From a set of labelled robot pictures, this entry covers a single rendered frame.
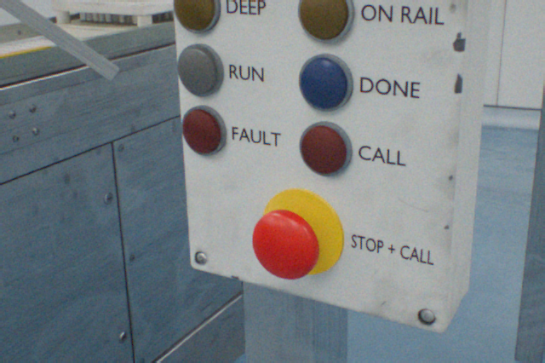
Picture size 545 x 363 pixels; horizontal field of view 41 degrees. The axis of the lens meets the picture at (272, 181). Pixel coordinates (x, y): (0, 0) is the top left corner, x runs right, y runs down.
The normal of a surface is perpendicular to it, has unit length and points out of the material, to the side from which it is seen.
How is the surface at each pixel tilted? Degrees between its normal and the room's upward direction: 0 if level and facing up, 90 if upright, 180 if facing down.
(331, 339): 90
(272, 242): 86
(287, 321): 90
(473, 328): 0
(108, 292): 90
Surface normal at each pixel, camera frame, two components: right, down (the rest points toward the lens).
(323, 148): -0.48, 0.27
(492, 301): -0.02, -0.94
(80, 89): 0.86, 0.15
